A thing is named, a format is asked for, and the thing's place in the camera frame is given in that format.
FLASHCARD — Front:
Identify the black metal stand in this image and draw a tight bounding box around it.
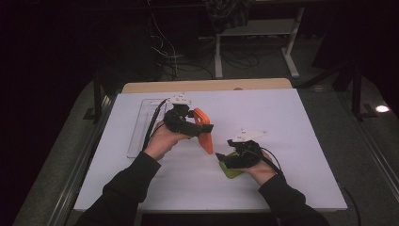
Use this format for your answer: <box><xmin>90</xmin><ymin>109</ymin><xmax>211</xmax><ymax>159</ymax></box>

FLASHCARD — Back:
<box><xmin>83</xmin><ymin>70</ymin><xmax>105</xmax><ymax>124</ymax></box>
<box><xmin>351</xmin><ymin>62</ymin><xmax>378</xmax><ymax>121</ymax></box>

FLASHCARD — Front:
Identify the metal floor rail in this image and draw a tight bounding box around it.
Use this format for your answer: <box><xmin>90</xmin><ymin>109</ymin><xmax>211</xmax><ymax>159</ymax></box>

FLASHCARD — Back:
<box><xmin>338</xmin><ymin>93</ymin><xmax>399</xmax><ymax>197</ymax></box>
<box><xmin>46</xmin><ymin>93</ymin><xmax>120</xmax><ymax>226</ymax></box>

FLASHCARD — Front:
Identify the white metal desk frame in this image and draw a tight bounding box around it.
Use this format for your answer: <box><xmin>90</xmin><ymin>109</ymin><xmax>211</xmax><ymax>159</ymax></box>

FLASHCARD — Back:
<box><xmin>214</xmin><ymin>7</ymin><xmax>306</xmax><ymax>79</ymax></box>

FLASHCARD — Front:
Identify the thin white cable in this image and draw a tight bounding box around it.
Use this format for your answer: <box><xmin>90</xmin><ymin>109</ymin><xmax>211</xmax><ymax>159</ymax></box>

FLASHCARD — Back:
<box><xmin>146</xmin><ymin>0</ymin><xmax>181</xmax><ymax>79</ymax></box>

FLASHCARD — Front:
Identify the dark hanging cloth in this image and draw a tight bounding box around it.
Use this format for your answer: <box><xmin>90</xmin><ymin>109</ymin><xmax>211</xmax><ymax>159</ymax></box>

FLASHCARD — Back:
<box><xmin>201</xmin><ymin>0</ymin><xmax>256</xmax><ymax>34</ymax></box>

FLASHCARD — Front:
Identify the orange phone case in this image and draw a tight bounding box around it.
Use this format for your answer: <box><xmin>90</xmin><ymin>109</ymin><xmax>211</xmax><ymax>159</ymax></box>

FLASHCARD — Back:
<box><xmin>192</xmin><ymin>107</ymin><xmax>215</xmax><ymax>155</ymax></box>

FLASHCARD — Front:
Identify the left hand-held gripper cable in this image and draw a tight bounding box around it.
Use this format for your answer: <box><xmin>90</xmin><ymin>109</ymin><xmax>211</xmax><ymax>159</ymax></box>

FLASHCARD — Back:
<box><xmin>141</xmin><ymin>98</ymin><xmax>168</xmax><ymax>153</ymax></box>

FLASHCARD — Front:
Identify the black floor cable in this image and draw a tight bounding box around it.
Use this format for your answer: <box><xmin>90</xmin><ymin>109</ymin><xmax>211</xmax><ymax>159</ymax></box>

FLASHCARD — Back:
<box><xmin>341</xmin><ymin>186</ymin><xmax>362</xmax><ymax>226</ymax></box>

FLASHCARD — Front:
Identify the tangle of black floor cables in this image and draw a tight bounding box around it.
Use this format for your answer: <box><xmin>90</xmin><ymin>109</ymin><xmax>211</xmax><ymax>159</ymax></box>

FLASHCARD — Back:
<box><xmin>161</xmin><ymin>43</ymin><xmax>263</xmax><ymax>80</ymax></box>

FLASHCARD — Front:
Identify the right hand-held gripper cable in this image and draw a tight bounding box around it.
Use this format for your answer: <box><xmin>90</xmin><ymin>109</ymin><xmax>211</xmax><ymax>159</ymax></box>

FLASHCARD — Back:
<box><xmin>247</xmin><ymin>146</ymin><xmax>285</xmax><ymax>181</ymax></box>

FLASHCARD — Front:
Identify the clear plastic rack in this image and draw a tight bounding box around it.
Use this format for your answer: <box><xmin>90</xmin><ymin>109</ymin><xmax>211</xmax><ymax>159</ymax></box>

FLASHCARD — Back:
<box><xmin>126</xmin><ymin>98</ymin><xmax>174</xmax><ymax>159</ymax></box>

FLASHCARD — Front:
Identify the green cartoon phone case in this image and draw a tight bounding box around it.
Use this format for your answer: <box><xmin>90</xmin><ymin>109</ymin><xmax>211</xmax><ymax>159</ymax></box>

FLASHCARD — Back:
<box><xmin>218</xmin><ymin>151</ymin><xmax>252</xmax><ymax>180</ymax></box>

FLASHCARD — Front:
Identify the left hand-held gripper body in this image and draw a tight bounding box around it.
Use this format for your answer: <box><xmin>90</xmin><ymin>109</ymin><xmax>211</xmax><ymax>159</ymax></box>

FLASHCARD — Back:
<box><xmin>163</xmin><ymin>92</ymin><xmax>205</xmax><ymax>137</ymax></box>

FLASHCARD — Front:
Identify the person's left hand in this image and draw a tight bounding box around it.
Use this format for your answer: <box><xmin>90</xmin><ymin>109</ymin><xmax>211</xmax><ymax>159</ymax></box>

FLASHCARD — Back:
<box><xmin>143</xmin><ymin>121</ymin><xmax>192</xmax><ymax>162</ymax></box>

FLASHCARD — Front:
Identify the white table board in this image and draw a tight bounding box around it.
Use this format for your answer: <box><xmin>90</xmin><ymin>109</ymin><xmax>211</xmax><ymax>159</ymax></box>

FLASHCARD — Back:
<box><xmin>73</xmin><ymin>88</ymin><xmax>348</xmax><ymax>213</ymax></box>

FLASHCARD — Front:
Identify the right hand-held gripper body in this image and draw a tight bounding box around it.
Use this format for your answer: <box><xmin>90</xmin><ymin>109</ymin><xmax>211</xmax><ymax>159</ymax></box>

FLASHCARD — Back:
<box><xmin>223</xmin><ymin>127</ymin><xmax>268</xmax><ymax>170</ymax></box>

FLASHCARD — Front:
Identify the person's right hand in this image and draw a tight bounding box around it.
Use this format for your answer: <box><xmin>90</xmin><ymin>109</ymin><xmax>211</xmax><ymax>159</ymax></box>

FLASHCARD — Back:
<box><xmin>236</xmin><ymin>151</ymin><xmax>279</xmax><ymax>186</ymax></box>

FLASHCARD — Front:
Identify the hand-held gripper cable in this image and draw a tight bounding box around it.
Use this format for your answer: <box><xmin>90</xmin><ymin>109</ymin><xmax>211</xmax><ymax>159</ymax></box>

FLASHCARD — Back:
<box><xmin>141</xmin><ymin>98</ymin><xmax>168</xmax><ymax>153</ymax></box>
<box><xmin>247</xmin><ymin>146</ymin><xmax>285</xmax><ymax>181</ymax></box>

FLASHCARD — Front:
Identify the wooden table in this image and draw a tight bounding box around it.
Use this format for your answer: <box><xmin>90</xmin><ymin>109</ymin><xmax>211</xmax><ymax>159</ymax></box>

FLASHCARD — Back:
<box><xmin>121</xmin><ymin>77</ymin><xmax>294</xmax><ymax>94</ymax></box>

